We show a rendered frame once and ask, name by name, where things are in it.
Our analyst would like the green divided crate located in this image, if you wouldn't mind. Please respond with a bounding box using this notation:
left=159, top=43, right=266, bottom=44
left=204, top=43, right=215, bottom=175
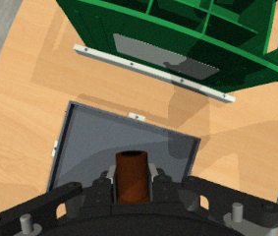
left=55, top=0, right=278, bottom=93

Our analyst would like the brown bottle with green label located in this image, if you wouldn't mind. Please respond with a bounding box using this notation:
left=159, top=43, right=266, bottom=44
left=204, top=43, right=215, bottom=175
left=115, top=150, right=150, bottom=204

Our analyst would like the grey rectangular tray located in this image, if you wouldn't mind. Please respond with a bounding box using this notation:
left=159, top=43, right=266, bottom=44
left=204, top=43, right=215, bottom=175
left=46, top=100, right=201, bottom=192

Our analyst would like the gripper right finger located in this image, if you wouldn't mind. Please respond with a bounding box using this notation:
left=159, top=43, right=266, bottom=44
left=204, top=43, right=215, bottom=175
left=147, top=163, right=278, bottom=236

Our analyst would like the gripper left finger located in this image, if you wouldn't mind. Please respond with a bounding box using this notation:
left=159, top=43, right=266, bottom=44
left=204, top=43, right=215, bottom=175
left=0, top=165, right=118, bottom=236

